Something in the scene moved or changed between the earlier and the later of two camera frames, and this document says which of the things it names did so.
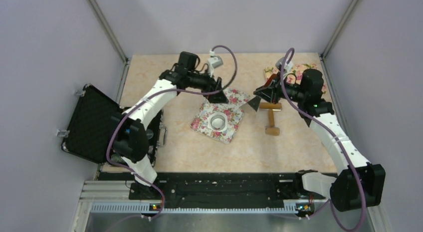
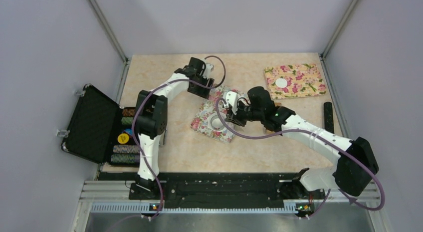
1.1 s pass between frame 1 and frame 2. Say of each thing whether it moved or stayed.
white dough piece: stayed
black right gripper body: moved
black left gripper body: stayed
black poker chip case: stayed
